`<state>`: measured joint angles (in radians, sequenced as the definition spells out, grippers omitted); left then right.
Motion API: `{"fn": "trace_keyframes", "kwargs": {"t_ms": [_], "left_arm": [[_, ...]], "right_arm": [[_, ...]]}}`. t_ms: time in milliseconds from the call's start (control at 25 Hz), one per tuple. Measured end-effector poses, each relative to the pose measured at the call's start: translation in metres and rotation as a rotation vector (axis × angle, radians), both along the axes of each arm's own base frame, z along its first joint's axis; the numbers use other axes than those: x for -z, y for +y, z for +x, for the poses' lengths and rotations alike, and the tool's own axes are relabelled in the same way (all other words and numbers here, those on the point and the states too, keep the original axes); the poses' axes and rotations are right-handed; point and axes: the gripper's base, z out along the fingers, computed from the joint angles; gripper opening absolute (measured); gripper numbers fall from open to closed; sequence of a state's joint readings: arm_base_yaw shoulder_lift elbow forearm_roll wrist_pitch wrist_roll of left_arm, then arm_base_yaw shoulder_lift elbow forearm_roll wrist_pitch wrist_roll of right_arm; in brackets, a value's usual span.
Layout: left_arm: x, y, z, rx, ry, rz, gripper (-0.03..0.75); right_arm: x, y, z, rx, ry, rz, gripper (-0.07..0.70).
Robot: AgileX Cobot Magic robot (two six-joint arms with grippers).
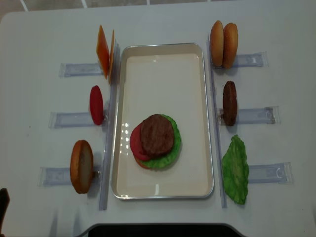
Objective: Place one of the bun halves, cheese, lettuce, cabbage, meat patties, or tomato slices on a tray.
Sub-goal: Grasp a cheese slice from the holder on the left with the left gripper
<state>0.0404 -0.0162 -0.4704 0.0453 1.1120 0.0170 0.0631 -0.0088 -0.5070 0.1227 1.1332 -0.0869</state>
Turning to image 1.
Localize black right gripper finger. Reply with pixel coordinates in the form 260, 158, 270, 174
0, 188, 10, 233

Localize orange cheese slice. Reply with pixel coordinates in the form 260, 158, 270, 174
108, 30, 115, 84
96, 25, 110, 78

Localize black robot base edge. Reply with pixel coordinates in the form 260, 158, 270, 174
88, 224, 241, 237

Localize standing red tomato slice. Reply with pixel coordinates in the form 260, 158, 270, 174
89, 85, 104, 125

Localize tomato slice on tray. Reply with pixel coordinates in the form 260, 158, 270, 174
130, 123, 151, 161

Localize lettuce leaf on tray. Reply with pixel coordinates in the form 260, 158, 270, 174
141, 114, 182, 169

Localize meat patty on tray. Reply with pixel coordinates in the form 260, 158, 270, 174
141, 114, 174, 157

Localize standing green lettuce leaf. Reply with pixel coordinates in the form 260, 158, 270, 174
222, 135, 249, 205

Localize standing brown meat patty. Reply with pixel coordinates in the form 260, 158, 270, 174
223, 81, 237, 126

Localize clear acrylic rack left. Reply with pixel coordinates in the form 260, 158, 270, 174
38, 41, 120, 210

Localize clear acrylic rack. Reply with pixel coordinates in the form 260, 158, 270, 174
207, 37, 294, 208
38, 41, 120, 210

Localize standing bun half left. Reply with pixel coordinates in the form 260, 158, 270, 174
70, 140, 93, 194

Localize white rectangular metal tray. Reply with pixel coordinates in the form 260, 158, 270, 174
111, 43, 214, 200

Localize standing bun left of pair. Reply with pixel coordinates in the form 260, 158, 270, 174
210, 20, 224, 67

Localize standing bun of pair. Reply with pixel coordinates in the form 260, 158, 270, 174
223, 23, 238, 69
210, 20, 224, 67

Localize clear acrylic rack right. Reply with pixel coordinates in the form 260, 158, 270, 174
207, 37, 294, 208

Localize standing bun right of pair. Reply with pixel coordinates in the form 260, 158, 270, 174
223, 23, 238, 69

